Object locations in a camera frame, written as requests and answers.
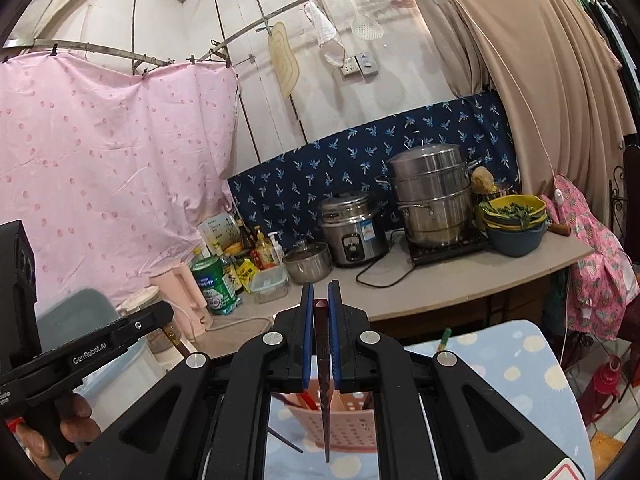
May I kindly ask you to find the green label bottle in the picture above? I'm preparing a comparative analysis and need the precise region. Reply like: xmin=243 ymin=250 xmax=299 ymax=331
xmin=190 ymin=247 xmax=240 ymax=317

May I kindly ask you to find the ginger root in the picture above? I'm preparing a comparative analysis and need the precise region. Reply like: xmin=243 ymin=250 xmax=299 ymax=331
xmin=470 ymin=166 xmax=496 ymax=195

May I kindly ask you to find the pink electric kettle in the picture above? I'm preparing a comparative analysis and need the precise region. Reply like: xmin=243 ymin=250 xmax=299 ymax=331
xmin=149 ymin=260 xmax=213 ymax=340

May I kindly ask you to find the pink spotted curtain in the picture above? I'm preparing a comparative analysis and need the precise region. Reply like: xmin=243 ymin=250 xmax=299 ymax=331
xmin=0 ymin=52 xmax=241 ymax=311

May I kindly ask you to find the stainless steel steamer pot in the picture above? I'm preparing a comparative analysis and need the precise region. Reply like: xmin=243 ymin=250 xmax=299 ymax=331
xmin=376 ymin=143 xmax=483 ymax=250

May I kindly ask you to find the beige curtain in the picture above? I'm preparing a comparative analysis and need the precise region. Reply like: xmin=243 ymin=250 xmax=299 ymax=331
xmin=442 ymin=0 xmax=638 ymax=221

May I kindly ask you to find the dark metal chair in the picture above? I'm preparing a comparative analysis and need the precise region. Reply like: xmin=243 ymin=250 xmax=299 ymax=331
xmin=607 ymin=132 xmax=640 ymax=216

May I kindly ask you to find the person's left hand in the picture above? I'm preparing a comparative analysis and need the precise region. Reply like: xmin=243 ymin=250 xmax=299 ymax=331
xmin=7 ymin=392 xmax=103 ymax=478

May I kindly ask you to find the pink perforated utensil basket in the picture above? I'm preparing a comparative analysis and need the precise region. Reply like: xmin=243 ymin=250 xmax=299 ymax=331
xmin=281 ymin=377 xmax=377 ymax=456

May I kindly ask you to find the yellow condiment packet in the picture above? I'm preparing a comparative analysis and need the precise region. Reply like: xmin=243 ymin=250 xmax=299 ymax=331
xmin=235 ymin=259 xmax=261 ymax=295

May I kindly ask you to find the white bin with blue lid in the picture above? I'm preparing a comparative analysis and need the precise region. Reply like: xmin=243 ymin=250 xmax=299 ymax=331
xmin=35 ymin=287 xmax=168 ymax=431

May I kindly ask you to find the white pump bottle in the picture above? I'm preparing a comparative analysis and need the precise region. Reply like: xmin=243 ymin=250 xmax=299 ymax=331
xmin=266 ymin=231 xmax=285 ymax=267

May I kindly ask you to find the pink patterned apron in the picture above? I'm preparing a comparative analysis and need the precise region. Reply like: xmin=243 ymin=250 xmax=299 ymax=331
xmin=542 ymin=175 xmax=640 ymax=333

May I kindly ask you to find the white green package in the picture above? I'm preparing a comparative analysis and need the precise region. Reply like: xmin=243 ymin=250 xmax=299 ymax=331
xmin=197 ymin=212 xmax=241 ymax=256

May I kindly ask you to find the clear plastic food container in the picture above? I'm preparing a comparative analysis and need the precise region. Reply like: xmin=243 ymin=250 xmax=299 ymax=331
xmin=249 ymin=266 xmax=290 ymax=305

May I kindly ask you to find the blue spotted tablecloth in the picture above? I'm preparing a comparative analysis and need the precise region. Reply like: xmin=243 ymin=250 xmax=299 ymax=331
xmin=260 ymin=319 xmax=596 ymax=480

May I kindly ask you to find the small pot with glass lid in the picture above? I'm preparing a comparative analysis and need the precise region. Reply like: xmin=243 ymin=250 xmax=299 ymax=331
xmin=281 ymin=240 xmax=335 ymax=285

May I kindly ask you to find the yellow-green bowl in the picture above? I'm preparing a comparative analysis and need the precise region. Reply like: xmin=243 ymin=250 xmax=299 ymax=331
xmin=479 ymin=194 xmax=548 ymax=231

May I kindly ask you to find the white hanging plastic bag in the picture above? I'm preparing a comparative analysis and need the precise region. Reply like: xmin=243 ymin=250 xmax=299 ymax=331
xmin=302 ymin=0 xmax=348 ymax=68

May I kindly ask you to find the navy printed cloth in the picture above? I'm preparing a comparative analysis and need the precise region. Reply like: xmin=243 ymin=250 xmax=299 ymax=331
xmin=227 ymin=92 xmax=523 ymax=261

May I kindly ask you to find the white wall socket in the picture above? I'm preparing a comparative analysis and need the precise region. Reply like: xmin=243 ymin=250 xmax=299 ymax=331
xmin=340 ymin=52 xmax=380 ymax=80

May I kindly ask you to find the silver rice cooker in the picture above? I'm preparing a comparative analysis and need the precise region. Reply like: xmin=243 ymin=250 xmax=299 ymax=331
xmin=316 ymin=191 xmax=390 ymax=268

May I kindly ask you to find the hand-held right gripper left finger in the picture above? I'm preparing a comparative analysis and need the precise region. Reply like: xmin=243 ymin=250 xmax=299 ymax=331
xmin=60 ymin=282 xmax=315 ymax=480

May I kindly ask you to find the black induction cooker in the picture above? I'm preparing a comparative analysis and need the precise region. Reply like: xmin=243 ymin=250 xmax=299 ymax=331
xmin=404 ymin=230 xmax=493 ymax=267

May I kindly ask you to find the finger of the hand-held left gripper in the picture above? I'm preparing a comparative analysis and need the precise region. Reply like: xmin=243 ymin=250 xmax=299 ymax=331
xmin=107 ymin=301 xmax=176 ymax=348

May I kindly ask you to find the red bottle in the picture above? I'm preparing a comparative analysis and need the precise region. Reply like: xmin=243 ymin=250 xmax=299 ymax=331
xmin=582 ymin=352 xmax=626 ymax=426

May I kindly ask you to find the beige hanging cutting board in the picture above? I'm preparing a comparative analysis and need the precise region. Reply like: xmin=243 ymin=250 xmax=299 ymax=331
xmin=267 ymin=21 xmax=302 ymax=100

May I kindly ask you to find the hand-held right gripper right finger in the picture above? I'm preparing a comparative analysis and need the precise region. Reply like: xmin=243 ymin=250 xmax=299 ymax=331
xmin=327 ymin=280 xmax=576 ymax=480

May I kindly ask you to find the yellow oil bottle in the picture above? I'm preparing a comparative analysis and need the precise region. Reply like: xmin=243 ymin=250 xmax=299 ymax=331
xmin=252 ymin=225 xmax=275 ymax=268

